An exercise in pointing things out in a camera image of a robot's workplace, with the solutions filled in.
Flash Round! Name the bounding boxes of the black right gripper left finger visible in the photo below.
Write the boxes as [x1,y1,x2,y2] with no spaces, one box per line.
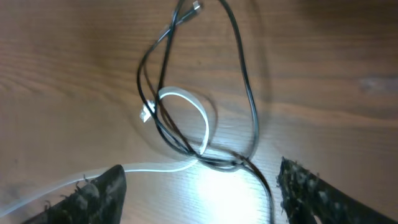
[22,165,127,224]

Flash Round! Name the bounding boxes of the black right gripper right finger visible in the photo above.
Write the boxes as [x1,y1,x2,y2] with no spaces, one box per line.
[277,157,397,224]

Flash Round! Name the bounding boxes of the black USB cable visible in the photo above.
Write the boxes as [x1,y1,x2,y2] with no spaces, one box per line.
[136,0,276,224]

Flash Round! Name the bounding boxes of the white USB cable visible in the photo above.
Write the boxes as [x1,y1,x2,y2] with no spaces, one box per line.
[0,86,211,218]

